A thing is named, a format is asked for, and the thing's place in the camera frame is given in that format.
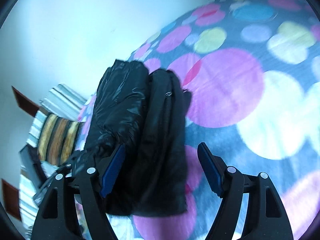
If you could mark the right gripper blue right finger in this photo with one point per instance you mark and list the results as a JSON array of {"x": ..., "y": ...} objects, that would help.
[{"x": 266, "y": 217}]

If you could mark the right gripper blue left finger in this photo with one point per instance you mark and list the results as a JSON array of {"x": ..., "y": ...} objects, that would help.
[{"x": 92, "y": 181}]

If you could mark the black puffer jacket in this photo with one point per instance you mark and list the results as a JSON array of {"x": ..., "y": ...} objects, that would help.
[{"x": 144, "y": 111}]

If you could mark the dark wooden door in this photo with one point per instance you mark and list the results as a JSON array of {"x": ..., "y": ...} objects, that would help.
[{"x": 17, "y": 113}]

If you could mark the gold black striped pillow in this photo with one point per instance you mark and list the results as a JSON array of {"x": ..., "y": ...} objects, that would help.
[{"x": 57, "y": 139}]

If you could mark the striped headboard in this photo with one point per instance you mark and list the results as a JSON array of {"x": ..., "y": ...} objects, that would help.
[{"x": 63, "y": 102}]

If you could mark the polka dot bed sheet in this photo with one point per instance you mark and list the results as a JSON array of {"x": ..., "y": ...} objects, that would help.
[{"x": 252, "y": 67}]

